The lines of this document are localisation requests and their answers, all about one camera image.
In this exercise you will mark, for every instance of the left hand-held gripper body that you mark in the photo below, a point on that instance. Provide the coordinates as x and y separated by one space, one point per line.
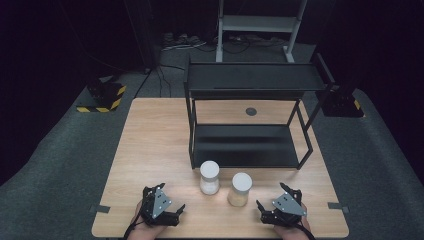
156 204

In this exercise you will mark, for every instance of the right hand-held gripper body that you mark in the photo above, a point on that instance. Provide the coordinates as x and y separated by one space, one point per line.
288 205

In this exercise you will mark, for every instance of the jar with yellow powder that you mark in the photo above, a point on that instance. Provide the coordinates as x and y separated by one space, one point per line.
241 182

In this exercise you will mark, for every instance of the jar with white granules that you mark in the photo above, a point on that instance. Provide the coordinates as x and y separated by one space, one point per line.
209 170

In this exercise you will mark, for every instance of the black two-tier metal rack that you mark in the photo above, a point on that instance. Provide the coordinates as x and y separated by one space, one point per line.
245 146

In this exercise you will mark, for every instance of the person's right hand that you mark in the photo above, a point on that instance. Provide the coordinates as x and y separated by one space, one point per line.
295 232

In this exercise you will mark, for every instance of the person's left hand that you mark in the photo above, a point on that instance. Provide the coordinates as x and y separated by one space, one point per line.
143 231

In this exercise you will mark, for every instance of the grey tape strip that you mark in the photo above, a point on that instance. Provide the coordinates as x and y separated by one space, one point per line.
337 206
100 209

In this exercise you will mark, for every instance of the round black table grommet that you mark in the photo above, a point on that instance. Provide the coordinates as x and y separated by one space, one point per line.
251 111

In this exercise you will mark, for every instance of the black stand base, striped edge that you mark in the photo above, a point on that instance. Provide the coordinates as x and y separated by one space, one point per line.
341 105
105 95

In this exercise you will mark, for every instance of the power strip with plugs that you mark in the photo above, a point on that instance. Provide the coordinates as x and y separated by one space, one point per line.
181 40

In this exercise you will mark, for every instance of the grey metal stand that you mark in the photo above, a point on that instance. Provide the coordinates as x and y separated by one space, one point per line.
258 23

